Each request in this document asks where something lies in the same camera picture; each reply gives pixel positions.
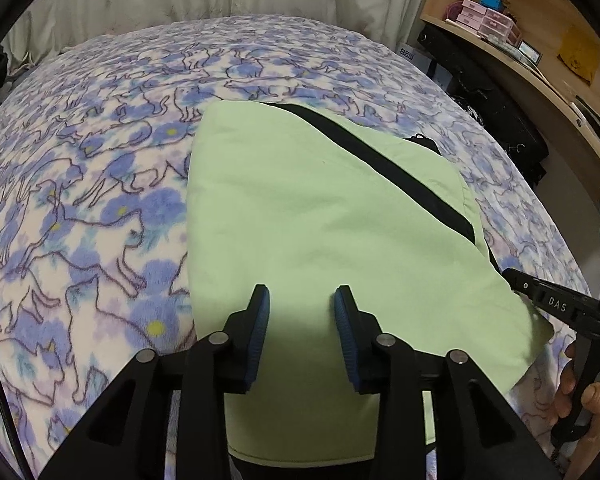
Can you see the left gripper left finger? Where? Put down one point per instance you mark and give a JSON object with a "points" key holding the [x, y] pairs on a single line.
{"points": [[246, 330]]}

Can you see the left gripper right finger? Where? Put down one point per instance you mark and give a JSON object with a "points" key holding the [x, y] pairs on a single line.
{"points": [[358, 331]]}

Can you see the green and black garment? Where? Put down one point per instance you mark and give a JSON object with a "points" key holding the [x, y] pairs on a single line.
{"points": [[303, 202]]}

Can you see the right hand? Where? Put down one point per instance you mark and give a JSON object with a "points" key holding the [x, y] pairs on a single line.
{"points": [[588, 446]]}

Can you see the purple cat print blanket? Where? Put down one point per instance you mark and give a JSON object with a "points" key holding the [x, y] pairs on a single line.
{"points": [[94, 152]]}

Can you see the yellow paper bag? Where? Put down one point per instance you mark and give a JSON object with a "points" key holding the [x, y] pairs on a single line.
{"points": [[581, 56]]}

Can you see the wooden desk shelf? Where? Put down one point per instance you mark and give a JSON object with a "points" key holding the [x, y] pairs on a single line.
{"points": [[564, 109]]}

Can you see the pink drawer organizer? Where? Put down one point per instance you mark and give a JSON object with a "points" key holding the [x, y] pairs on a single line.
{"points": [[487, 21]]}

